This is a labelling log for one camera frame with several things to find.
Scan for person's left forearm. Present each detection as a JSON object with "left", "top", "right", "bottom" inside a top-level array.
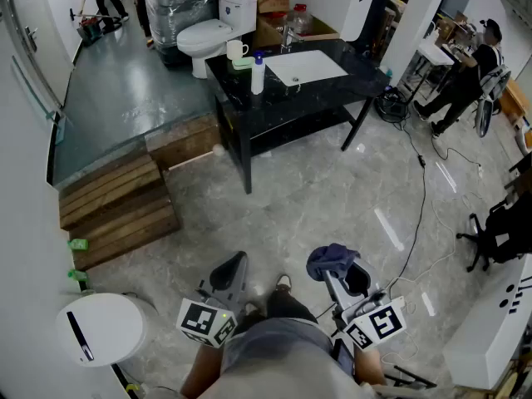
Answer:
[{"left": 180, "top": 341, "right": 228, "bottom": 397}]

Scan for gray office chair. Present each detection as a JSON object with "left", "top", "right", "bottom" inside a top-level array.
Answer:
[{"left": 475, "top": 65, "right": 513, "bottom": 139}]

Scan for white and black standing machine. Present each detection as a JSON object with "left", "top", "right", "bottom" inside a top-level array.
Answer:
[{"left": 339, "top": 0, "right": 394, "bottom": 43}]

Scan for white bottle with blue cap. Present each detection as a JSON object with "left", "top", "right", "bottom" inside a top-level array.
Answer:
[{"left": 250, "top": 50, "right": 267, "bottom": 96}]

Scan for white cup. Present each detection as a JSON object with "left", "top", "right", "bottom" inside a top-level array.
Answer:
[{"left": 226, "top": 39, "right": 250, "bottom": 61}]

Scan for chrome faucet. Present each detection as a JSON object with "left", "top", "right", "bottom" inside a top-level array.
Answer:
[{"left": 280, "top": 25, "right": 305, "bottom": 53}]

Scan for black smartphone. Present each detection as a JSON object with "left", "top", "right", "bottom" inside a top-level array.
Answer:
[{"left": 332, "top": 338, "right": 355, "bottom": 376}]

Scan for person's right forearm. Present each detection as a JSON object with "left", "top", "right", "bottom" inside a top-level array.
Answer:
[{"left": 352, "top": 345, "right": 387, "bottom": 386}]

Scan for wooden platform beam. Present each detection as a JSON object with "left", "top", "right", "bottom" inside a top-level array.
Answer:
[{"left": 145, "top": 114, "right": 228, "bottom": 170}]

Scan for white desk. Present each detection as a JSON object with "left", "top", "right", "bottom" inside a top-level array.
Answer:
[{"left": 416, "top": 38, "right": 456, "bottom": 99}]

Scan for white round appliance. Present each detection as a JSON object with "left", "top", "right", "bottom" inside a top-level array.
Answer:
[{"left": 55, "top": 292, "right": 147, "bottom": 368}]

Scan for white sink basin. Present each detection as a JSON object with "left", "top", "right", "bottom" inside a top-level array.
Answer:
[{"left": 264, "top": 49, "right": 349, "bottom": 87}]

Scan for white toilet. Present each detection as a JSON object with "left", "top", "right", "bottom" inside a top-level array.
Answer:
[{"left": 176, "top": 0, "right": 259, "bottom": 81}]

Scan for person's light shirt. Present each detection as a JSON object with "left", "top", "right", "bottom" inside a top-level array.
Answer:
[{"left": 197, "top": 317, "right": 377, "bottom": 399}]

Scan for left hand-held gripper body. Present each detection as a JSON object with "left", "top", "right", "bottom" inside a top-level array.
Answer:
[{"left": 175, "top": 278, "right": 250, "bottom": 349}]

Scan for dark blue cloth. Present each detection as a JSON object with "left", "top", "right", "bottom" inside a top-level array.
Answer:
[{"left": 306, "top": 243, "right": 361, "bottom": 283}]

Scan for black cable bundle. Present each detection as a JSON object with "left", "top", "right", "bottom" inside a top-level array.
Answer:
[{"left": 373, "top": 87, "right": 413, "bottom": 123}]

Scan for metal door handle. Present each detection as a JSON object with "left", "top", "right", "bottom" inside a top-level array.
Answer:
[{"left": 23, "top": 25, "right": 39, "bottom": 53}]

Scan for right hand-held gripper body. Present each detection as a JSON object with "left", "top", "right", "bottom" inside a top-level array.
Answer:
[{"left": 331, "top": 288, "right": 408, "bottom": 353}]

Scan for person's black trousers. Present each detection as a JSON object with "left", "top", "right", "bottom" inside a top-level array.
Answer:
[{"left": 243, "top": 287, "right": 319, "bottom": 328}]

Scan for clear plastic jar red lid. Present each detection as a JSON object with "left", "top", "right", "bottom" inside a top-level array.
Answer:
[
  {"left": 269, "top": 11, "right": 292, "bottom": 37},
  {"left": 293, "top": 2, "right": 314, "bottom": 37}
]

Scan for brown wooden steps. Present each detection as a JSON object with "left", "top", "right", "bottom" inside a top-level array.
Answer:
[{"left": 57, "top": 152, "right": 183, "bottom": 272}]

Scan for green mop bucket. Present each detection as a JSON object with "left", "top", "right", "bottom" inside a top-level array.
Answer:
[{"left": 76, "top": 16, "right": 103, "bottom": 44}]

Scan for white counter unit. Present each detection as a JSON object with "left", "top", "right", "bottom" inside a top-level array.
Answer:
[{"left": 442, "top": 254, "right": 532, "bottom": 390}]

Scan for black office chair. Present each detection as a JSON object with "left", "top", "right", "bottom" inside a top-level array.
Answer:
[{"left": 456, "top": 189, "right": 532, "bottom": 273}]

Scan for large cardboard box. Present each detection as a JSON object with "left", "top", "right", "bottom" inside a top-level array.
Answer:
[{"left": 252, "top": 12, "right": 341, "bottom": 50}]

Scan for teal glass clamp bracket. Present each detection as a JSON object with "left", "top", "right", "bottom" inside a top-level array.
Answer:
[{"left": 52, "top": 112, "right": 67, "bottom": 145}]

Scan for black marble vanity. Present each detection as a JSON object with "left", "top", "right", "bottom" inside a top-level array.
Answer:
[{"left": 204, "top": 37, "right": 392, "bottom": 195}]

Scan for black power cable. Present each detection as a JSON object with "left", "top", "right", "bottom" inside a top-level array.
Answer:
[{"left": 384, "top": 116, "right": 428, "bottom": 294}]

